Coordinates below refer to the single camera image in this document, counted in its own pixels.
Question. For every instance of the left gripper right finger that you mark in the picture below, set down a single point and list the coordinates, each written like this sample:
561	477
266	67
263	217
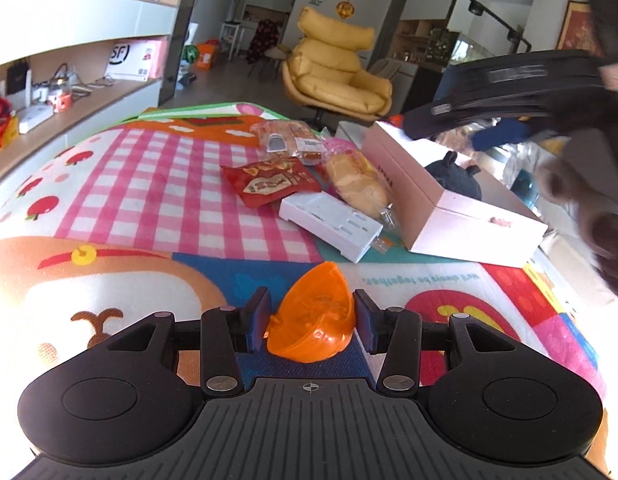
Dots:
397	334

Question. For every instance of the teal thermos bottle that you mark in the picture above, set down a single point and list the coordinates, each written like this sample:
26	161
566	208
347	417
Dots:
525	188

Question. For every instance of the yellow packaged bread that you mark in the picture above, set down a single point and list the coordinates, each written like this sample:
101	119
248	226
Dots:
358	183

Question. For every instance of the glass fish tank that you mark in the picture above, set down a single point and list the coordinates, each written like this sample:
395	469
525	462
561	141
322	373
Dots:
452	48

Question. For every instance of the orange shopping bag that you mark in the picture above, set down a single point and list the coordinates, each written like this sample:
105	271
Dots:
207	54

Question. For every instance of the yellow lounge chair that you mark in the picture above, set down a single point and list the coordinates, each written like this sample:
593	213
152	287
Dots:
324	71

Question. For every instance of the orange plastic toy bowl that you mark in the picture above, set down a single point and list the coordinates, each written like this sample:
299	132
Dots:
316	318

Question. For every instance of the yellow round wall ornament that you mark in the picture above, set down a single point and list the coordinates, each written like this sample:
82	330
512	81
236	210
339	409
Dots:
345	9

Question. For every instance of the red framed wall picture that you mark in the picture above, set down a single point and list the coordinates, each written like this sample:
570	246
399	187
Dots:
577	31

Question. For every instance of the red snack packet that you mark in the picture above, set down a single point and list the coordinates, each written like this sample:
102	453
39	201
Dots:
261	183

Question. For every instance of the colourful play mat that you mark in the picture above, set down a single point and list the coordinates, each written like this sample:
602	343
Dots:
138	218

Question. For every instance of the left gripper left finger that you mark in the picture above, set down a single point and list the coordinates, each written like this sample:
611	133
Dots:
224	333

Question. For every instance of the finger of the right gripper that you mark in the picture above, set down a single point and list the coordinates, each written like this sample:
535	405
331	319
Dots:
506	131

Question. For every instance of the white wall shelf unit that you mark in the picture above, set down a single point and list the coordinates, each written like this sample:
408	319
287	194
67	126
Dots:
81	34

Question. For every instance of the white SF parcel box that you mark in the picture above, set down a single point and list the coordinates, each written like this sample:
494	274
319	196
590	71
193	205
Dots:
138	59

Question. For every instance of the orange pumpkin bucket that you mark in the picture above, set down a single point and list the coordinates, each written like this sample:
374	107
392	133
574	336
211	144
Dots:
396	120

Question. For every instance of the clear packaged bread slices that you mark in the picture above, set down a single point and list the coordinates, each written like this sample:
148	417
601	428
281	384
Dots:
288	138

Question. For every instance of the black plush toy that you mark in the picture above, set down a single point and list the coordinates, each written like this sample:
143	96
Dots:
455	178

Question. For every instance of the pink cardboard box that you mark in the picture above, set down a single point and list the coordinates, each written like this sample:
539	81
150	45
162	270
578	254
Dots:
498	229

